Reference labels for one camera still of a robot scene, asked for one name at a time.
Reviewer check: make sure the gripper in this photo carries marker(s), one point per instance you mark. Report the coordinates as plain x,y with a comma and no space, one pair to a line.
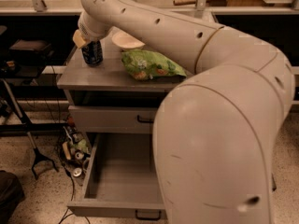
88,29

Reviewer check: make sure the blue pepsi can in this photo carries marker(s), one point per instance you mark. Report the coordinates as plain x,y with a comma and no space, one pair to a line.
92,53

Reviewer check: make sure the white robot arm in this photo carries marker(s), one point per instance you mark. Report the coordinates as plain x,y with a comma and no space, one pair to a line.
214,133

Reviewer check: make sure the open grey lower drawer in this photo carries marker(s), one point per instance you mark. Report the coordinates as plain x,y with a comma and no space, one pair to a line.
121,180

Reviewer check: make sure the grey drawer cabinet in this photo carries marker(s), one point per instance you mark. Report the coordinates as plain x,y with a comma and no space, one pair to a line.
109,85

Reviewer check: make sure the black box on shelf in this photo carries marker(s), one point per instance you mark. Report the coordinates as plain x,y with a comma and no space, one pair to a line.
31,52

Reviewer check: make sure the green chip bag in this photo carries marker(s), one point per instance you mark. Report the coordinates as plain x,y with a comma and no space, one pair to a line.
147,65

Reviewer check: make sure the wooden stick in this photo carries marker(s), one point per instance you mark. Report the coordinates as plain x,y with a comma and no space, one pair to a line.
184,2

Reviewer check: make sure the pile of cans and trash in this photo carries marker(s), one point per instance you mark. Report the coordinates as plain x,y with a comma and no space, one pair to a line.
76,150

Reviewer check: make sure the black grabber tool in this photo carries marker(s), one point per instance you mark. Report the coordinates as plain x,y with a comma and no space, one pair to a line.
26,123

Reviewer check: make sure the black bag on floor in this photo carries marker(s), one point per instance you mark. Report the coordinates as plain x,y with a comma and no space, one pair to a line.
11,194

